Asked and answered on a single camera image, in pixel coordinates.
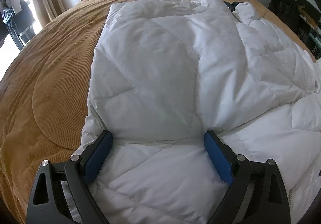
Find white quilted puffer jacket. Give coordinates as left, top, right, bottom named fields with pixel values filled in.
left=77, top=0, right=320, bottom=223

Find dark clothes on rack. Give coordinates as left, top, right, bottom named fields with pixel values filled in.
left=1, top=0, right=35, bottom=51

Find mustard brown bed comforter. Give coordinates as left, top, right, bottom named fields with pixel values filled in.
left=1, top=0, right=303, bottom=223

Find black computer monitor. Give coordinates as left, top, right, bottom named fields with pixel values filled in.
left=297, top=0, right=320, bottom=29

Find black backpack on desk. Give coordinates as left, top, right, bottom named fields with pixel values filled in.
left=268, top=0, right=299, bottom=25

